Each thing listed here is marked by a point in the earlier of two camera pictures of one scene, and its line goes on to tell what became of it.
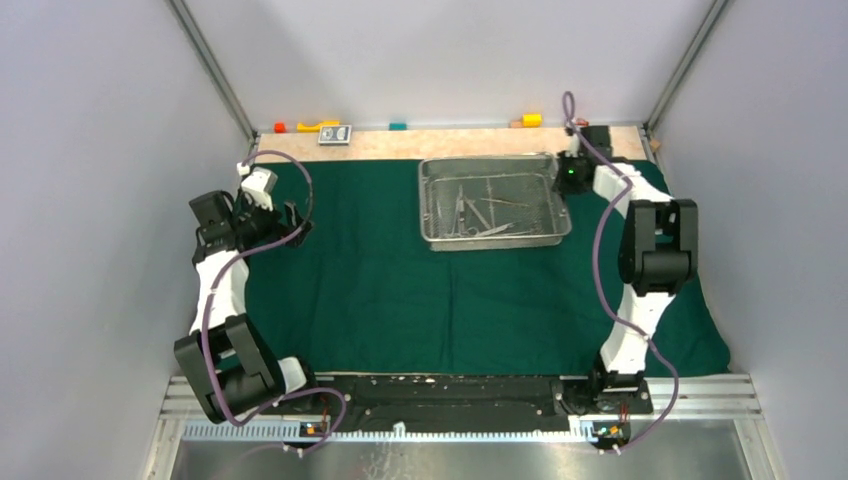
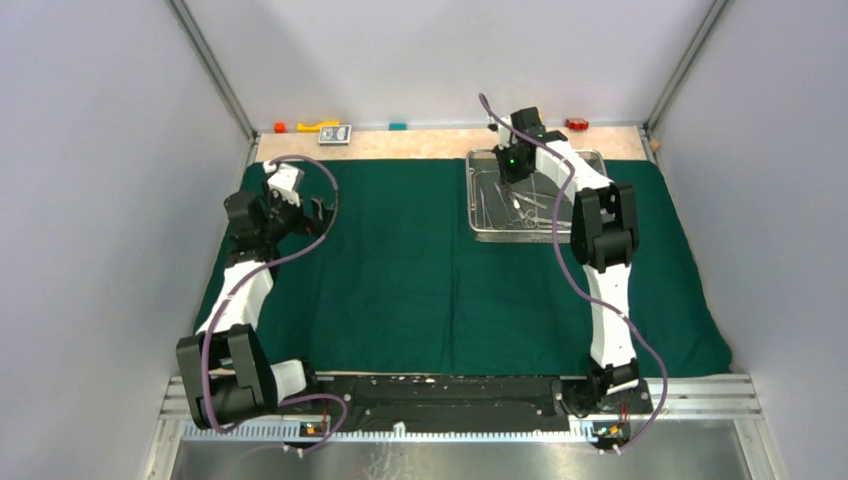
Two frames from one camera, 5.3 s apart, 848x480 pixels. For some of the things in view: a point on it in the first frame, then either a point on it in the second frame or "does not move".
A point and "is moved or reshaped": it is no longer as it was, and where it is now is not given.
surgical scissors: x=474 y=232 to x=532 y=221
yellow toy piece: x=315 y=128 does not move
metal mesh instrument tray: x=495 y=202 is moved or reshaped
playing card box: x=335 y=135 does not move
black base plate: x=468 y=399 does not move
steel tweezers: x=505 y=202 to x=528 y=199
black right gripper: x=563 y=184 to x=508 y=176
